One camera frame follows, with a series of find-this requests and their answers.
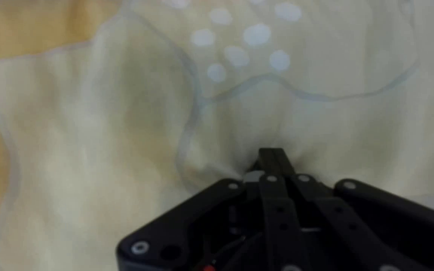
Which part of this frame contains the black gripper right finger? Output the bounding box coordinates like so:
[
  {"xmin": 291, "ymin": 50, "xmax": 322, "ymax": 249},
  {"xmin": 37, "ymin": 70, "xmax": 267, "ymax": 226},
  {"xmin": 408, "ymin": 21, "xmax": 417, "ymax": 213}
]
[{"xmin": 276, "ymin": 146, "xmax": 434, "ymax": 271}]

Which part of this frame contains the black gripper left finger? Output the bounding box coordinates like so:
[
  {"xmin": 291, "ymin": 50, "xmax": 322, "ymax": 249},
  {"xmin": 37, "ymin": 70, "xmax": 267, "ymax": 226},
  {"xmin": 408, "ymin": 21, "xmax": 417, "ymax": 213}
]
[{"xmin": 116, "ymin": 146, "xmax": 304, "ymax": 271}]

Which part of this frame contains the floral yellow grey bedspread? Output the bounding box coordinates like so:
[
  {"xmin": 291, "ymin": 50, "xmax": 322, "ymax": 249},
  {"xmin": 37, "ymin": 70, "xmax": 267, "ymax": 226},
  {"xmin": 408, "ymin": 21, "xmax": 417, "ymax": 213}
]
[{"xmin": 0, "ymin": 0, "xmax": 434, "ymax": 271}]

